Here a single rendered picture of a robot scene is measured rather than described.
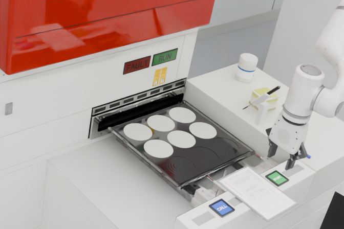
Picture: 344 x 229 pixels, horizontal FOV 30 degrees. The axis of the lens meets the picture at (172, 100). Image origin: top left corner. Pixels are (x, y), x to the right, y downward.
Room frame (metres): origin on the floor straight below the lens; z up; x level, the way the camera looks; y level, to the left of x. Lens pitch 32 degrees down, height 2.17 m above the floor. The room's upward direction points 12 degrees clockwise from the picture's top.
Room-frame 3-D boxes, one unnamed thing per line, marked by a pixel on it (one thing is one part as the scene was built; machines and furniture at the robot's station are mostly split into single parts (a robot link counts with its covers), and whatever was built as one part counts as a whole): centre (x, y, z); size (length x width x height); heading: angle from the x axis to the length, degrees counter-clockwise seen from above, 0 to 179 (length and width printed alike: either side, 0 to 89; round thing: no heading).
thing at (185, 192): (1.69, -0.03, 0.84); 0.50 x 0.02 x 0.03; 49
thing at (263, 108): (1.94, -0.31, 1.03); 0.06 x 0.04 x 0.13; 49
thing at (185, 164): (1.83, -0.06, 0.90); 0.34 x 0.34 x 0.01; 49
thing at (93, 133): (1.95, 0.11, 0.89); 0.44 x 0.02 x 0.10; 139
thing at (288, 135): (1.62, -0.36, 1.16); 0.10 x 0.07 x 0.11; 49
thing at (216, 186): (1.61, -0.22, 0.89); 0.08 x 0.03 x 0.03; 49
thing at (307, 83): (1.62, -0.37, 1.30); 0.09 x 0.08 x 0.13; 60
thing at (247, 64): (2.23, -0.26, 1.01); 0.07 x 0.07 x 0.10
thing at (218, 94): (2.05, -0.39, 0.89); 0.62 x 0.35 x 0.14; 49
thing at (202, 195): (1.55, -0.17, 0.89); 0.08 x 0.03 x 0.03; 49
